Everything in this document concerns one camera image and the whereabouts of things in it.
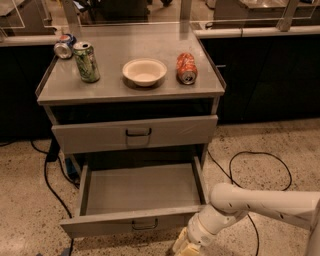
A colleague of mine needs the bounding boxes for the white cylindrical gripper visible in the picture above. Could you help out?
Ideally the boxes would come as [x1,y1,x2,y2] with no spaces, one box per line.
[172,213,223,256]

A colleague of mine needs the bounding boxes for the grey drawer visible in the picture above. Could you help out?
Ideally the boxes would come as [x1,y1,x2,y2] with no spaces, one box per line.
[52,115,218,154]
[61,158,208,238]

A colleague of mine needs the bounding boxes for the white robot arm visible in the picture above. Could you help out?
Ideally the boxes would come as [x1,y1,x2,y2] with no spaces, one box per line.
[173,183,320,256]

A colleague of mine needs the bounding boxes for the grey top drawer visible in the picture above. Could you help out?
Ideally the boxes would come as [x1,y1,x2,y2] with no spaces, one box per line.
[52,115,218,154]

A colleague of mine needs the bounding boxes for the grey metal drawer cabinet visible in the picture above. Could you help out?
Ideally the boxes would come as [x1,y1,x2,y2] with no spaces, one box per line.
[38,23,224,159]

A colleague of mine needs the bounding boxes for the orange soda can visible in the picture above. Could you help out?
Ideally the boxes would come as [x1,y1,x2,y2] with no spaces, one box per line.
[176,52,198,85]

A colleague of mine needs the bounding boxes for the white paper bowl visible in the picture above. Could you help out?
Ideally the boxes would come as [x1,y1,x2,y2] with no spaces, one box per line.
[122,58,167,87]

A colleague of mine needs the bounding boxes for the green soda can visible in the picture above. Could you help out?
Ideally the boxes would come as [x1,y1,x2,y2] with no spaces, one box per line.
[73,41,100,83]

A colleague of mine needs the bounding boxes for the blue red soda can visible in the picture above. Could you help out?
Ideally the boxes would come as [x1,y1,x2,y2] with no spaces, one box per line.
[54,34,76,59]

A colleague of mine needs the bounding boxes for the black cable right floor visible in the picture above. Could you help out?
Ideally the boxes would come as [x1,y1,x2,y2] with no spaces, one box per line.
[207,149,293,256]

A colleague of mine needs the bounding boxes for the black cable floor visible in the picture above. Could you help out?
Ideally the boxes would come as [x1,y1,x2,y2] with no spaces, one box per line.
[207,149,293,256]
[29,139,81,256]

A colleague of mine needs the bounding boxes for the black cable left floor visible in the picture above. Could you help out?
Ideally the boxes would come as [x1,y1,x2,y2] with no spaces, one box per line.
[29,139,81,256]

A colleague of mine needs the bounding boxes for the white counter rail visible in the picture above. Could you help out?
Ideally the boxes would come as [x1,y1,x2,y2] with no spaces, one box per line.
[194,25,320,39]

